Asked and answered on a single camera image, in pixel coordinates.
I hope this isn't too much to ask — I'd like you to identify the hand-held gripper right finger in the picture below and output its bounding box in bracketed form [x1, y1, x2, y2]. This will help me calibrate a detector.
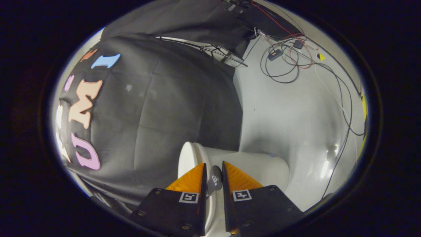
[222, 161, 304, 236]

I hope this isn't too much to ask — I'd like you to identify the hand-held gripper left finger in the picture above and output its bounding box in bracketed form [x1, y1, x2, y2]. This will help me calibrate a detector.
[128, 163, 208, 237]

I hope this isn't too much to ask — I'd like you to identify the grey lid pull tab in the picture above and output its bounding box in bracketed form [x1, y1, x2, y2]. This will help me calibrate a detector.
[207, 165, 223, 197]

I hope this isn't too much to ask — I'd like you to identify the white toilet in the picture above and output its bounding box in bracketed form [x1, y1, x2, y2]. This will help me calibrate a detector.
[197, 147, 290, 198]

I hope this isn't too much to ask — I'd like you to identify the black backdrop cloth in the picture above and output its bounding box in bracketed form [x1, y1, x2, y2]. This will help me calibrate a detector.
[54, 33, 244, 211]

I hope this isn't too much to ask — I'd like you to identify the black tripod light stand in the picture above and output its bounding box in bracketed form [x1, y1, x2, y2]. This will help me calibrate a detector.
[155, 36, 249, 68]

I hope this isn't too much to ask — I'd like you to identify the plain black cloth panel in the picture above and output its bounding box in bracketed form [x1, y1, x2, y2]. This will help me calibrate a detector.
[100, 0, 261, 57]

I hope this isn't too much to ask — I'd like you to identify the coiled black cable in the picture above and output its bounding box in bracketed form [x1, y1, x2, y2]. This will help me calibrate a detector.
[260, 36, 300, 84]

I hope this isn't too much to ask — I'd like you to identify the white cable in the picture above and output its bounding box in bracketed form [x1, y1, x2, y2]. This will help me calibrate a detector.
[256, 29, 359, 132]

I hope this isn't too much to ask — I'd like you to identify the long black cable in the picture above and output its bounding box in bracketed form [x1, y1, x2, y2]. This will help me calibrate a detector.
[314, 62, 366, 198]

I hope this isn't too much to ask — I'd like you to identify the red cable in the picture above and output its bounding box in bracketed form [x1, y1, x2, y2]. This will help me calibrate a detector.
[252, 2, 313, 69]

